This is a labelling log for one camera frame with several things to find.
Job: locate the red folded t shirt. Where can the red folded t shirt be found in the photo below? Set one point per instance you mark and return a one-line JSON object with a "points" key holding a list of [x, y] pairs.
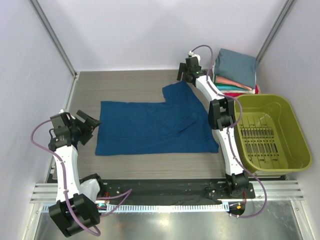
{"points": [[239, 93]]}

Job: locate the grey-blue folded t shirt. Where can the grey-blue folded t shirt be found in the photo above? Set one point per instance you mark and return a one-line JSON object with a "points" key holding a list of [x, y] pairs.
{"points": [[237, 67]]}

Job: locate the blue t shirt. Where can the blue t shirt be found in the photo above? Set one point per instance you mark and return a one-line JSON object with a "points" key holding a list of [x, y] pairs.
{"points": [[177, 125]]}

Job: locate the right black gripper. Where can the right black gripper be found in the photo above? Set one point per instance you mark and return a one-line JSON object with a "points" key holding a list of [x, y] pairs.
{"points": [[182, 68]]}

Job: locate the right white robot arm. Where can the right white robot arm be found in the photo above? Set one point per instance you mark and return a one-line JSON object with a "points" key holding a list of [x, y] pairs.
{"points": [[221, 119]]}

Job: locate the olive green plastic basket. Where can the olive green plastic basket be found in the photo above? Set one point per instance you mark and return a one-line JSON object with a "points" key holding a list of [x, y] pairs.
{"points": [[269, 139]]}

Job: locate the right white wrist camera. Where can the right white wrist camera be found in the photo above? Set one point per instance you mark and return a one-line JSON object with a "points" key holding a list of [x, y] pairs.
{"points": [[191, 55]]}

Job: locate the teal folded t shirt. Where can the teal folded t shirt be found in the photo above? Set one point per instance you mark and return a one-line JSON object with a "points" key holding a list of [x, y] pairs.
{"points": [[224, 88]]}

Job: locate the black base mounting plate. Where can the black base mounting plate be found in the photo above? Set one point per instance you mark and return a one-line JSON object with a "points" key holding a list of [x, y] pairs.
{"points": [[174, 192]]}

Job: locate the salmon folded t shirt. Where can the salmon folded t shirt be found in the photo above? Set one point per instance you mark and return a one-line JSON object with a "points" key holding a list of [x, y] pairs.
{"points": [[226, 81]]}

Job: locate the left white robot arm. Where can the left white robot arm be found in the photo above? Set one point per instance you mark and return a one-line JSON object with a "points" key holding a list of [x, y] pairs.
{"points": [[75, 208]]}

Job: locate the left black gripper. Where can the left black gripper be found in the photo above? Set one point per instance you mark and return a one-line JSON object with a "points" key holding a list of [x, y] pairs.
{"points": [[89, 126]]}

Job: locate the right aluminium frame post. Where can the right aluminium frame post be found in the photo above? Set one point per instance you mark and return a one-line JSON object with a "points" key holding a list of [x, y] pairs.
{"points": [[279, 21]]}

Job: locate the left aluminium frame post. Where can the left aluminium frame post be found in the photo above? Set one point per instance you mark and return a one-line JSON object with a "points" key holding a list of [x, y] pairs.
{"points": [[52, 35]]}

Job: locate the aluminium frame post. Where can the aluminium frame post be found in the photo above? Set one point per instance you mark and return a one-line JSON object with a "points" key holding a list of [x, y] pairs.
{"points": [[279, 21], [52, 35]]}

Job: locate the perforated metal cable rail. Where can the perforated metal cable rail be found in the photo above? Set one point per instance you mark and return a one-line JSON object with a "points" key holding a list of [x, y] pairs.
{"points": [[141, 209]]}

